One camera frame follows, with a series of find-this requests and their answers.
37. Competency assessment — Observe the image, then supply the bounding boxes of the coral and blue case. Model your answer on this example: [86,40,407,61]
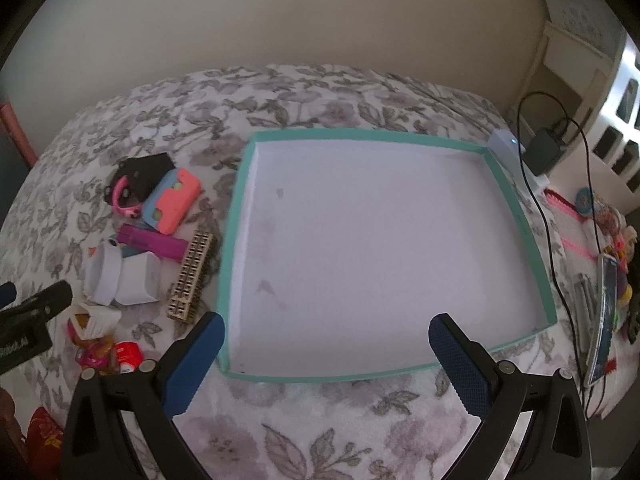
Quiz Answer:
[142,167,202,236]

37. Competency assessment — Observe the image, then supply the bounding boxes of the purple plastic bar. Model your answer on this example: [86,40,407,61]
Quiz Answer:
[117,225,187,262]

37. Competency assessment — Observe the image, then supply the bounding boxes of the pink lace ribbon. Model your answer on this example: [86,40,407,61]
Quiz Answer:
[545,187,601,261]

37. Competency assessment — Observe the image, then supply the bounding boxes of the pile of colourful toys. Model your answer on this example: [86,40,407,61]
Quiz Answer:
[595,200,640,341]

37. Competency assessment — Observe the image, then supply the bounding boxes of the pink toy figure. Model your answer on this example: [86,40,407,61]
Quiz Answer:
[67,322,118,376]

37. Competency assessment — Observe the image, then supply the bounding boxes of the black box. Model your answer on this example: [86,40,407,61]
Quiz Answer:
[117,155,176,193]

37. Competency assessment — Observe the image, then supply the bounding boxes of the black power adapter with cable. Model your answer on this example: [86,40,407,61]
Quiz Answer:
[515,91,608,418]

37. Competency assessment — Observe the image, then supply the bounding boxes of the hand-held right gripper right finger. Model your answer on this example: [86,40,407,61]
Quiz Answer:
[428,313,593,480]

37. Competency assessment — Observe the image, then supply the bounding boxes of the red cloth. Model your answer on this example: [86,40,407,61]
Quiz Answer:
[27,407,66,480]

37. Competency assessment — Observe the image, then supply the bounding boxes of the pink post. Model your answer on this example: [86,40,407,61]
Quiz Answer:
[0,102,38,166]

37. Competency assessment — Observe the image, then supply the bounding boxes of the white furniture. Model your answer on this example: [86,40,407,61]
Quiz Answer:
[525,0,640,191]

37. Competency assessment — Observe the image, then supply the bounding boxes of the floral blanket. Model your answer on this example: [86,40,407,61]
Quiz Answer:
[0,63,601,480]

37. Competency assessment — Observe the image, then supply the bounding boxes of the gold patterned black bar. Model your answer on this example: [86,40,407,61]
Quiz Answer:
[166,231,218,322]

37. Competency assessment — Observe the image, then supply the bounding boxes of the red glue bottle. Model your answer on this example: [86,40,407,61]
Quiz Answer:
[114,341,146,375]

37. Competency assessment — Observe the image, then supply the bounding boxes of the white power strip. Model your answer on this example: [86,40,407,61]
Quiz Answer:
[487,129,548,191]

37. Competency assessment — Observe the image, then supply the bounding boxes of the pink hair tie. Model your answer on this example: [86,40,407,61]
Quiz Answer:
[112,175,143,218]

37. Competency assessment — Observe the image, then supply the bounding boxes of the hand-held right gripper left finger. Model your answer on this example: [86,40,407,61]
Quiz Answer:
[60,312,226,480]

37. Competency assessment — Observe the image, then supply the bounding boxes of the teal cardboard tray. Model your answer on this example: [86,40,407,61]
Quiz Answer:
[216,129,558,385]

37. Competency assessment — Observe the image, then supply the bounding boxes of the white charger plug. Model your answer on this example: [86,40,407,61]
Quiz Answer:
[116,252,162,307]

